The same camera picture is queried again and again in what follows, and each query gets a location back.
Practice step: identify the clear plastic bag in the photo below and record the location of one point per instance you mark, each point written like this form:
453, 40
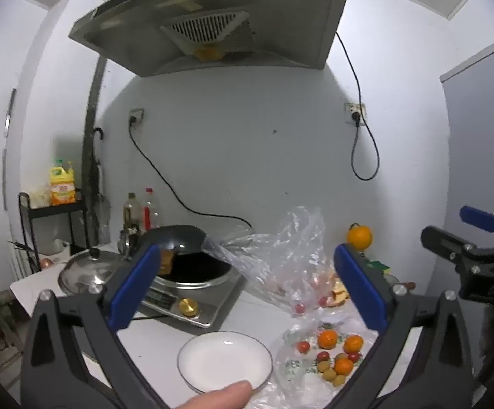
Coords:
289, 255

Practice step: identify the orange peel piece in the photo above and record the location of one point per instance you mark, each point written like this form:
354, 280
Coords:
340, 294

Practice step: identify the dark oil bottle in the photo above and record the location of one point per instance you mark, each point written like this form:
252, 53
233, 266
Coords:
132, 213

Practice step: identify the white wall socket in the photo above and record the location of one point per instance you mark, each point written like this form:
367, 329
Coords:
136, 115
349, 106

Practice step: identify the white bag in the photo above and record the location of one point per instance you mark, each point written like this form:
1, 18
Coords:
39, 197

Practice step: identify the red cherry tomato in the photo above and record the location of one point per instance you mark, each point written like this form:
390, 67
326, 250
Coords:
353, 357
323, 300
300, 308
323, 355
303, 346

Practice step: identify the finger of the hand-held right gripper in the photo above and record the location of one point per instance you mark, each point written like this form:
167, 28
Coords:
479, 218
441, 238

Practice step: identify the yellow longan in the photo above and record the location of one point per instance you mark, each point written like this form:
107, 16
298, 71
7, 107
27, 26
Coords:
339, 380
323, 366
329, 375

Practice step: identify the grey vertical pipe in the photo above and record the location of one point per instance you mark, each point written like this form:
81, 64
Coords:
91, 136

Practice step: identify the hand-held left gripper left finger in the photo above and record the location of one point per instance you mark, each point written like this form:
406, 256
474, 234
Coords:
132, 289

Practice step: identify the red-capped clear bottle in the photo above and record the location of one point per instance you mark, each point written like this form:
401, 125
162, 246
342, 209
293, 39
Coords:
149, 215

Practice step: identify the yellow detergent bottle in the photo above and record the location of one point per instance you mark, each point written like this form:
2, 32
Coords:
62, 187

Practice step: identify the white plate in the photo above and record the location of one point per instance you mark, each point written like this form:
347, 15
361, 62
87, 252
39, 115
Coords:
221, 358

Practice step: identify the white plastic container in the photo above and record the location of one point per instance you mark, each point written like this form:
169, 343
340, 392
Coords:
57, 250

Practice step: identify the person's left hand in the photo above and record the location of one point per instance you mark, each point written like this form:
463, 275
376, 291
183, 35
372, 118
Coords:
219, 396

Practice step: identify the orange mandarin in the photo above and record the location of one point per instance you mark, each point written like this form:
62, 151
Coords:
353, 344
343, 366
327, 338

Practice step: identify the printed plastic bag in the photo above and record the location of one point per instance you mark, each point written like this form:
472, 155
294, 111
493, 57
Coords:
294, 370

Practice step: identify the black shelf rack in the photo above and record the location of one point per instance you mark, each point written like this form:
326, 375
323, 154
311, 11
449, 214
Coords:
55, 212

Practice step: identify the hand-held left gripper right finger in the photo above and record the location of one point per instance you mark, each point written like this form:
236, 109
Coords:
360, 285

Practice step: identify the steel range hood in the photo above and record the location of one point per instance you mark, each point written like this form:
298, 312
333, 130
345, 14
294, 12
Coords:
230, 8

